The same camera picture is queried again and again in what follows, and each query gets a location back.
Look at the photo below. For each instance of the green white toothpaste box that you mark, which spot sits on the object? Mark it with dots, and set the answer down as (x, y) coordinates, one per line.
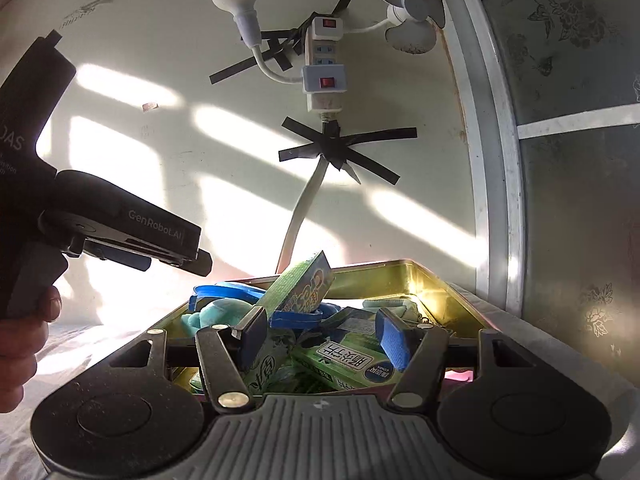
(346, 361)

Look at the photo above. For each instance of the person's left hand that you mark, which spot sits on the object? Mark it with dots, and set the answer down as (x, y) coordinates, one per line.
(20, 340)

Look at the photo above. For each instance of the black tape cross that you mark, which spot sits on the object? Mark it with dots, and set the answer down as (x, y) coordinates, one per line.
(338, 150)

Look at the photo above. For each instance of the white window frame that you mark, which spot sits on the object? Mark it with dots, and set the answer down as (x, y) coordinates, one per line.
(494, 137)

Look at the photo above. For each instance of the white power strip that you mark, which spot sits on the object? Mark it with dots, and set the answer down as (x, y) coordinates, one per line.
(324, 76)

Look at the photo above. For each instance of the blue polka dot headband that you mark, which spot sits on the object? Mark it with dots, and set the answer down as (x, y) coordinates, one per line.
(204, 294)

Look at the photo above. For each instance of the teal zip pouch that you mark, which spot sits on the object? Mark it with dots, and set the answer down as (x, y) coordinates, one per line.
(404, 308)

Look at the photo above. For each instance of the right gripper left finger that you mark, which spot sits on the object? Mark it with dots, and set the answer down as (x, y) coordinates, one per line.
(225, 353)

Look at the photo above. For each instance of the green blue toothpaste box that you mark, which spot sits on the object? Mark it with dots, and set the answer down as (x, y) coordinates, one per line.
(352, 326)

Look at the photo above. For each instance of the green cartoon card box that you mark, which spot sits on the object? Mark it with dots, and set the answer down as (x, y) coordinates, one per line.
(295, 300)

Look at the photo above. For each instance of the teal plush toy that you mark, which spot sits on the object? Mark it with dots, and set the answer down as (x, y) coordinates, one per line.
(223, 311)

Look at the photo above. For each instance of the upper black tape strips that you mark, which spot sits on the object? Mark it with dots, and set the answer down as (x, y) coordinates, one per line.
(282, 44)

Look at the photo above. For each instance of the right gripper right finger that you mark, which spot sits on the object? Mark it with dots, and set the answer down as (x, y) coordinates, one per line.
(418, 353)

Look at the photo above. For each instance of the small white usb fan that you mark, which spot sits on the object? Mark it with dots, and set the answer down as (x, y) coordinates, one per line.
(410, 26)

